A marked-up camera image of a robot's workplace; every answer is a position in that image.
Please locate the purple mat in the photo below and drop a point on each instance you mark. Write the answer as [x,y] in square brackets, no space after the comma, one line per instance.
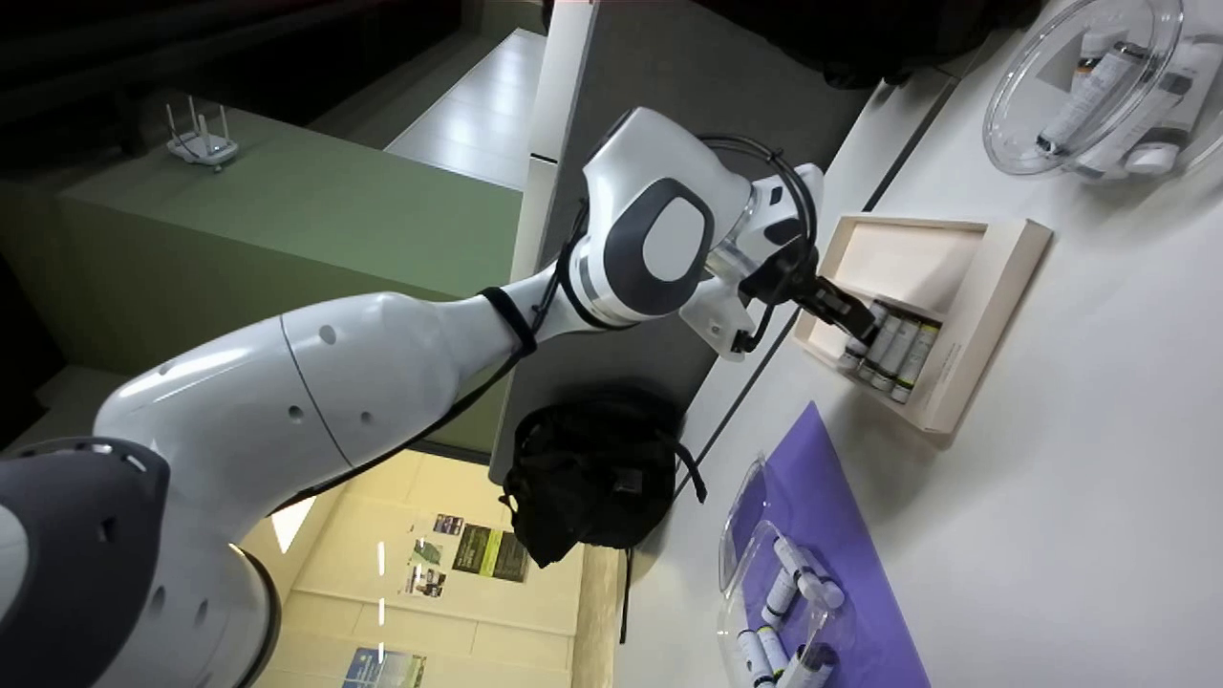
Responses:
[881,637]

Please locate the black backpack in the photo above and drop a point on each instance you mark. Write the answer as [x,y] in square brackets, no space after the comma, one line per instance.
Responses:
[593,479]

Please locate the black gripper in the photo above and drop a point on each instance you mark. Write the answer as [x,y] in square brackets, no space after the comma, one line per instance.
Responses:
[790,272]

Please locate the clear round plastic bowl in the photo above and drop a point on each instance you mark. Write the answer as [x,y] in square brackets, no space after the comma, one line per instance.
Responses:
[1019,115]

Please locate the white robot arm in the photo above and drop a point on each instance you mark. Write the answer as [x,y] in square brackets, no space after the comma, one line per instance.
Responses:
[383,370]

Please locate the blue printed poster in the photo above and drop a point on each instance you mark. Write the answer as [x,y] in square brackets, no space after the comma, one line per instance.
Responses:
[383,669]

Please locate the dark printed poster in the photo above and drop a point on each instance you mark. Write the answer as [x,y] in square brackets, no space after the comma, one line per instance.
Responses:
[475,553]

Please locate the light wooden tray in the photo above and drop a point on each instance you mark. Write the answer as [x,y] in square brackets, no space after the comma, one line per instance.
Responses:
[996,330]

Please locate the green cabinet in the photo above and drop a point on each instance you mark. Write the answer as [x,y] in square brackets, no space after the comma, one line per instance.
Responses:
[317,231]

